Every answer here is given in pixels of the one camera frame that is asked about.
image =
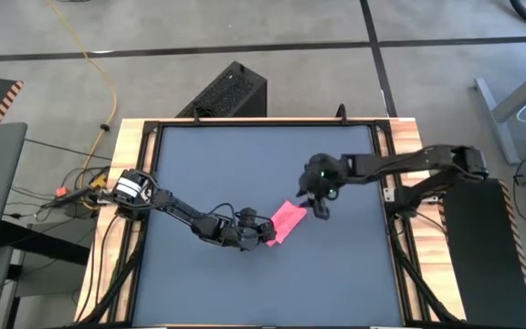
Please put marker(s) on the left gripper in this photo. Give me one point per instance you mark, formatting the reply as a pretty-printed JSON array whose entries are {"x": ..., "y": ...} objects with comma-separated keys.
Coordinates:
[{"x": 254, "y": 234}]

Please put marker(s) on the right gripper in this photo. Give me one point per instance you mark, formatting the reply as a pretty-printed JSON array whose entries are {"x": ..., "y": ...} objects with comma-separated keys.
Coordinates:
[{"x": 320, "y": 180}]

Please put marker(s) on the pink fluffy towel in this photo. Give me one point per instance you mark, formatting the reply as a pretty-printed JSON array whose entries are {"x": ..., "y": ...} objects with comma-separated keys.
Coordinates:
[{"x": 288, "y": 221}]

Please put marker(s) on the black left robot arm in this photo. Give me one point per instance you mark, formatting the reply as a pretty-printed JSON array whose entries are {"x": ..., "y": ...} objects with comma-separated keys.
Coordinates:
[{"x": 176, "y": 210}]

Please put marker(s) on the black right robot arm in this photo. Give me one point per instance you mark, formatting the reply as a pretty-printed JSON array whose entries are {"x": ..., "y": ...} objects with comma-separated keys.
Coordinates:
[{"x": 418, "y": 169}]

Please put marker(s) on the grey table mat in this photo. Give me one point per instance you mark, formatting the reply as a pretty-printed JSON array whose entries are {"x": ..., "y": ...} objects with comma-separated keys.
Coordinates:
[{"x": 267, "y": 283}]

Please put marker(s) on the black clamp hook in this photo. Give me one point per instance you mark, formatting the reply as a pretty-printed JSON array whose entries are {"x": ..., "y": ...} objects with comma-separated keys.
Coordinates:
[
  {"x": 342, "y": 114},
  {"x": 195, "y": 116}
]

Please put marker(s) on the black computer tower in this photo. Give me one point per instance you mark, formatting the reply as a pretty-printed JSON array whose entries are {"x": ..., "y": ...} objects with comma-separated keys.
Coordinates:
[{"x": 226, "y": 91}]

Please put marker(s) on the large striped-edge floor mat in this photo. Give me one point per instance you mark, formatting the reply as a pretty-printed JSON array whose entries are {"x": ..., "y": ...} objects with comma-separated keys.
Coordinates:
[{"x": 477, "y": 256}]

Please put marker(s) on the black power strip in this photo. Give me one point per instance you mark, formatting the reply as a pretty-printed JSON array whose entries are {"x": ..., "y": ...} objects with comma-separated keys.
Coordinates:
[{"x": 80, "y": 195}]

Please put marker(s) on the orange plug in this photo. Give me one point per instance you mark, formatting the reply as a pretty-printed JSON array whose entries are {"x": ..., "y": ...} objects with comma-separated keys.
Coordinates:
[{"x": 61, "y": 192}]

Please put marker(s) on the grey metal desk leg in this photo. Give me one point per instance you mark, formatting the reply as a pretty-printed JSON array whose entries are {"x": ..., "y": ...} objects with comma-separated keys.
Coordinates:
[{"x": 500, "y": 123}]

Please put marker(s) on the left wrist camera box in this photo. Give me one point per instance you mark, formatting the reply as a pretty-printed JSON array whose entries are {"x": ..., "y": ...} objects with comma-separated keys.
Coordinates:
[{"x": 247, "y": 214}]

